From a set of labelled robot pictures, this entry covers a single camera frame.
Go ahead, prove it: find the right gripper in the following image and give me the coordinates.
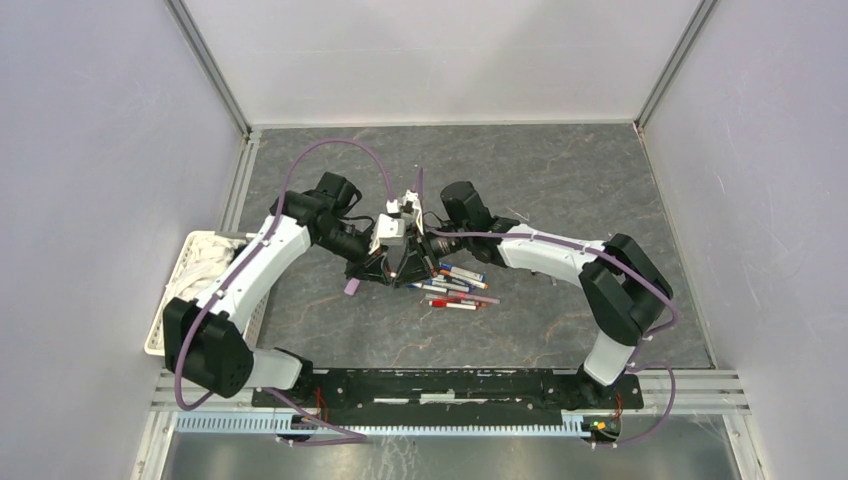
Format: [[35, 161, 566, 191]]
[[393, 223, 471, 290]]

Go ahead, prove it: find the pink highlighter cap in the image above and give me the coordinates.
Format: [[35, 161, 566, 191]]
[[344, 278, 361, 296]]

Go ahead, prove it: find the blue cap deli marker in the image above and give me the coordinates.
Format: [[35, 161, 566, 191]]
[[440, 263, 485, 282]]

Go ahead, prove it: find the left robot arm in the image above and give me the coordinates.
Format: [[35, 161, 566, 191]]
[[162, 172, 381, 408]]

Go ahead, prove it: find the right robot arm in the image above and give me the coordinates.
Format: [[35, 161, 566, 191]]
[[371, 181, 679, 408]]

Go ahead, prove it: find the blue cap lower marker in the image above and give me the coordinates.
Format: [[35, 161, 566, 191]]
[[408, 282, 449, 294]]

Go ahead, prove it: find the red cap lower marker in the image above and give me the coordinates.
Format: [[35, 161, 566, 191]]
[[429, 300, 478, 311]]

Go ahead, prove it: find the white perforated basket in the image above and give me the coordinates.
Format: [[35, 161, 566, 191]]
[[143, 230, 255, 357]]

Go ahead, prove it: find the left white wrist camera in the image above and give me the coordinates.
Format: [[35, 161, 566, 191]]
[[369, 214, 406, 254]]

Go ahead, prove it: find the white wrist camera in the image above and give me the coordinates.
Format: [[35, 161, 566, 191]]
[[369, 214, 406, 254], [396, 190, 423, 221]]

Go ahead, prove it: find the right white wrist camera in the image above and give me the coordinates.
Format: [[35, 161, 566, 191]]
[[396, 190, 423, 221]]

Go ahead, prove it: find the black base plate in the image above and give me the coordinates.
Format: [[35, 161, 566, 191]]
[[285, 368, 645, 427]]

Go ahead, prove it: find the slotted cable duct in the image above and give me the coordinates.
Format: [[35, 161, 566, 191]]
[[175, 412, 590, 439]]

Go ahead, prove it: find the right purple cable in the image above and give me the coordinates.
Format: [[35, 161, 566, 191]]
[[413, 166, 681, 449]]

